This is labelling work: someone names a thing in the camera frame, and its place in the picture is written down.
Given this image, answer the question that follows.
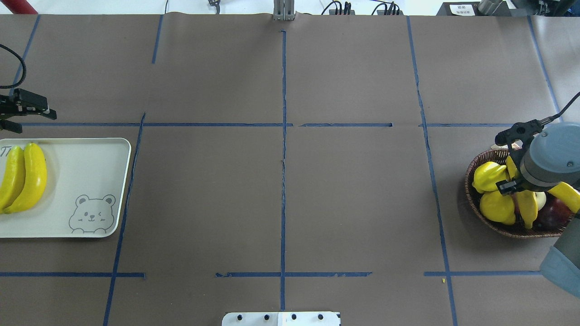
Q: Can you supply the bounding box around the yellow banana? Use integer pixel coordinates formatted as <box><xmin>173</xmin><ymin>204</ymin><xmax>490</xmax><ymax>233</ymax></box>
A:
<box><xmin>506</xmin><ymin>156</ymin><xmax>538</xmax><ymax>230</ymax></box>
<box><xmin>0</xmin><ymin>146</ymin><xmax>26</xmax><ymax>214</ymax></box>
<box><xmin>4</xmin><ymin>142</ymin><xmax>48</xmax><ymax>214</ymax></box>

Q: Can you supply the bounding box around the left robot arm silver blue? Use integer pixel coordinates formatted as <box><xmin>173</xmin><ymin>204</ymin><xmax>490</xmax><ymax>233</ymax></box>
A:
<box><xmin>495</xmin><ymin>119</ymin><xmax>580</xmax><ymax>297</ymax></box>

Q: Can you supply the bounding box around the brown wicker basket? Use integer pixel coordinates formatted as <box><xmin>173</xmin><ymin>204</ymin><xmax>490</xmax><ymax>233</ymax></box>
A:
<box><xmin>463</xmin><ymin>149</ymin><xmax>579</xmax><ymax>239</ymax></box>

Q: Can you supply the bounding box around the white rectangular bear plate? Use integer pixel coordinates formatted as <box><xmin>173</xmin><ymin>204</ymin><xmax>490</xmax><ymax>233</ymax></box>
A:
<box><xmin>0</xmin><ymin>138</ymin><xmax>132</xmax><ymax>239</ymax></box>

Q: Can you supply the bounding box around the yellow lemon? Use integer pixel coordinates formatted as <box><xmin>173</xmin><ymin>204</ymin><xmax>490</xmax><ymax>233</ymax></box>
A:
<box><xmin>480</xmin><ymin>191</ymin><xmax>516</xmax><ymax>225</ymax></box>

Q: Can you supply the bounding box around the pink peach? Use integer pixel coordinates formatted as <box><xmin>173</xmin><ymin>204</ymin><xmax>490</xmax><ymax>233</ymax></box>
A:
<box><xmin>534</xmin><ymin>192</ymin><xmax>547</xmax><ymax>211</ymax></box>

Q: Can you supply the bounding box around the dark red apple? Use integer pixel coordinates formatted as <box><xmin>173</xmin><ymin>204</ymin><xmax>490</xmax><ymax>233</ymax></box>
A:
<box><xmin>535</xmin><ymin>197</ymin><xmax>573</xmax><ymax>230</ymax></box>

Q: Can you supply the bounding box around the red cylinder bottle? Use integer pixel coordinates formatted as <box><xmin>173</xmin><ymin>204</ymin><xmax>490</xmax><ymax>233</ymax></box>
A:
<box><xmin>0</xmin><ymin>0</ymin><xmax>38</xmax><ymax>15</ymax></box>

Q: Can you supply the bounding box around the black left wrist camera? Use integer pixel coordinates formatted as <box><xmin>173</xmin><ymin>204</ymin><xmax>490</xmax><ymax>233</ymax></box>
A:
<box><xmin>494</xmin><ymin>120</ymin><xmax>544</xmax><ymax>146</ymax></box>

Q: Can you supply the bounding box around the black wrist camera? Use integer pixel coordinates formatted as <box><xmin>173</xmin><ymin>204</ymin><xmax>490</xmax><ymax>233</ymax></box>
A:
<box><xmin>0</xmin><ymin>88</ymin><xmax>57</xmax><ymax>134</ymax></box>
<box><xmin>494</xmin><ymin>120</ymin><xmax>544</xmax><ymax>146</ymax></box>

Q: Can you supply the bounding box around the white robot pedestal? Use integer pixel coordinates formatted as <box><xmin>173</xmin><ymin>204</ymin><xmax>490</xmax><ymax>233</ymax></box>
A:
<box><xmin>221</xmin><ymin>311</ymin><xmax>342</xmax><ymax>326</ymax></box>

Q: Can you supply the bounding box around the aluminium frame post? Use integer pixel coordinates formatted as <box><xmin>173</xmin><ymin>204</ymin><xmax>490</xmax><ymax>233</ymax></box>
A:
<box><xmin>273</xmin><ymin>0</ymin><xmax>296</xmax><ymax>21</ymax></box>

